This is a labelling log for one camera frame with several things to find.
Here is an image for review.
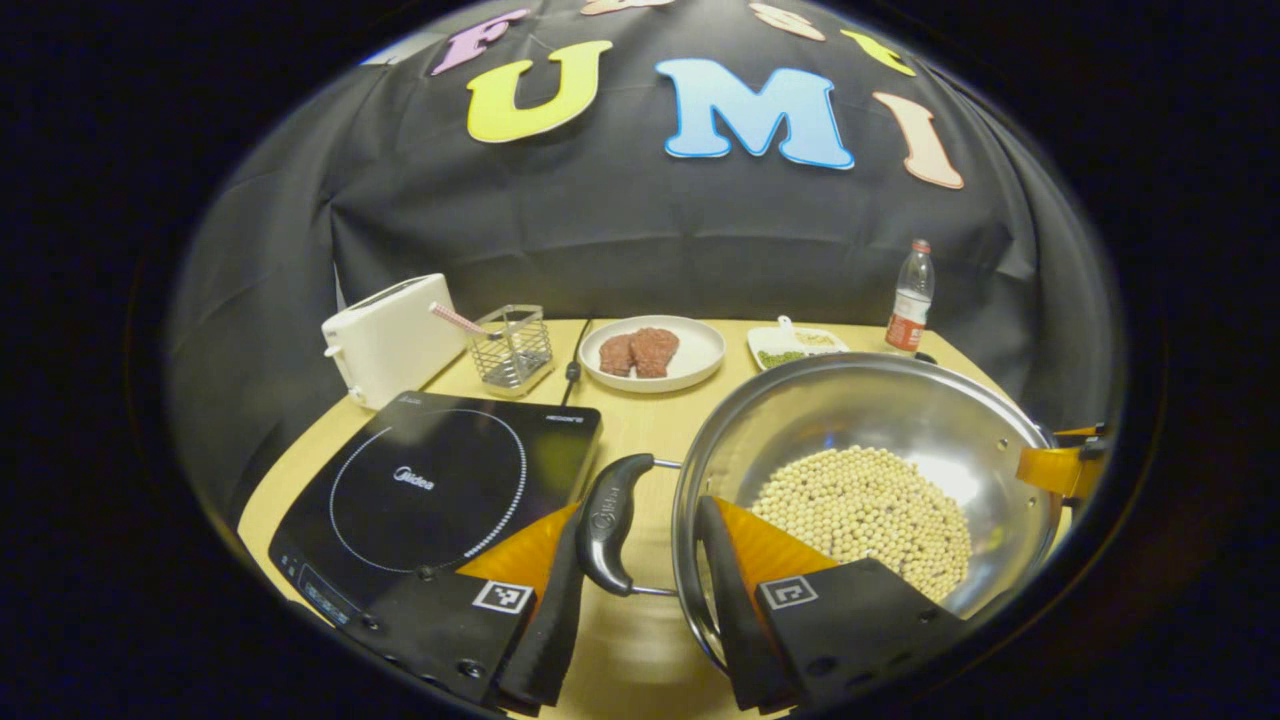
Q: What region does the white toaster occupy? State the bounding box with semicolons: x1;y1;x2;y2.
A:
321;273;469;411

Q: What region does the white round plate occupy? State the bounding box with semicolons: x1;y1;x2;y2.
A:
579;315;726;393

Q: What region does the pile of soybeans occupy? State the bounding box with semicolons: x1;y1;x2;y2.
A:
750;446;973;603

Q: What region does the clear plastic water bottle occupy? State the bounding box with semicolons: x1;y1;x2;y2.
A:
885;239;936;353

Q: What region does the black induction cooktop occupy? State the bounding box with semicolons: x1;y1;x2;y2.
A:
268;391;603;629

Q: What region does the steel pot with black handles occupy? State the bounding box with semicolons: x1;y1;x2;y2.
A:
577;352;1063;676

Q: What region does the white divided dish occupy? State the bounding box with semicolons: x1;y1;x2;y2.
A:
747;316;851;371

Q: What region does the pink striped stick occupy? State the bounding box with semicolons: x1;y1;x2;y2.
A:
430;302;491;338

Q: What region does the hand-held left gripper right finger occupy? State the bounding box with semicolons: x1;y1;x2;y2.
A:
697;495;969;713

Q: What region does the black power cable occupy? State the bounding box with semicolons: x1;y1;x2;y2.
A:
560;318;594;406

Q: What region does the metal wire basket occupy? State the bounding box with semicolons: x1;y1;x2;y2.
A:
468;305;554;398

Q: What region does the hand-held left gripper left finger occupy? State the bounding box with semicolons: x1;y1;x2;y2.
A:
355;500;586;716

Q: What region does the large brown meat patty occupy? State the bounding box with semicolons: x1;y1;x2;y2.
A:
630;327;681;379

